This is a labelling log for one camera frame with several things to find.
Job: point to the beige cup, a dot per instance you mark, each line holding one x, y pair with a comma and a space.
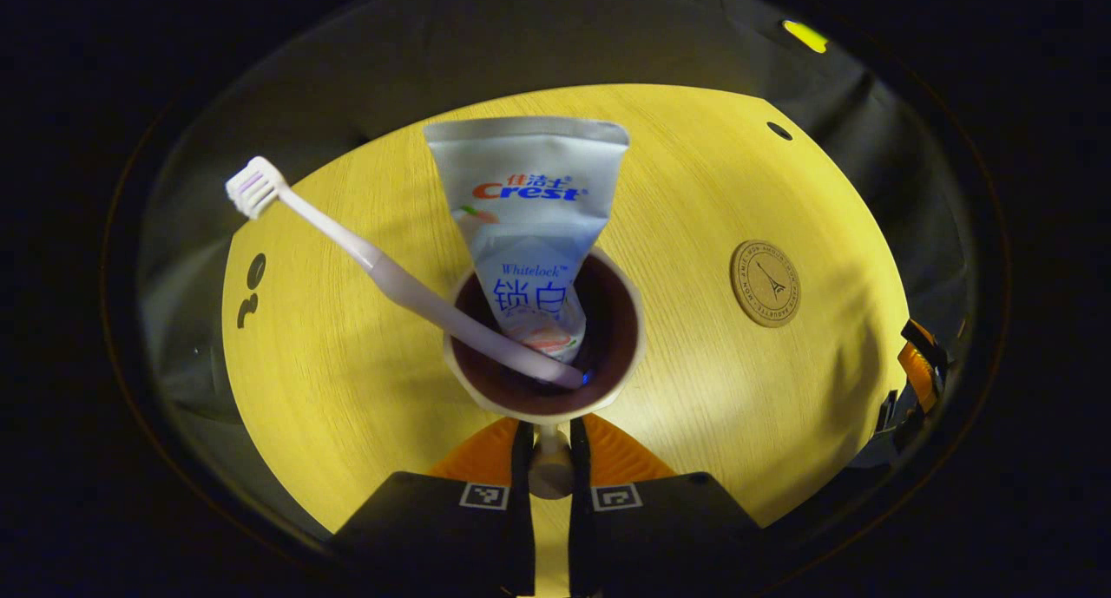
621, 338

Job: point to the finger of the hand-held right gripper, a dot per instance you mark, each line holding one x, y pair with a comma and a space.
922, 364

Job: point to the black backdrop cloth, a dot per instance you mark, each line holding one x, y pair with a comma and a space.
347, 86

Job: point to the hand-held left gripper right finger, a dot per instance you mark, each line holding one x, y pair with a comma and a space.
660, 537

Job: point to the white toothpaste tube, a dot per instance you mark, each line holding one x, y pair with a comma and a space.
529, 199

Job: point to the round cork coaster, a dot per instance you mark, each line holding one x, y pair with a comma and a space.
765, 284

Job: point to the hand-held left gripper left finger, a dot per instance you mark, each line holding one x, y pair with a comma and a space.
443, 537

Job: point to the white toothbrush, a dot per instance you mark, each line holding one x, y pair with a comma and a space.
347, 242

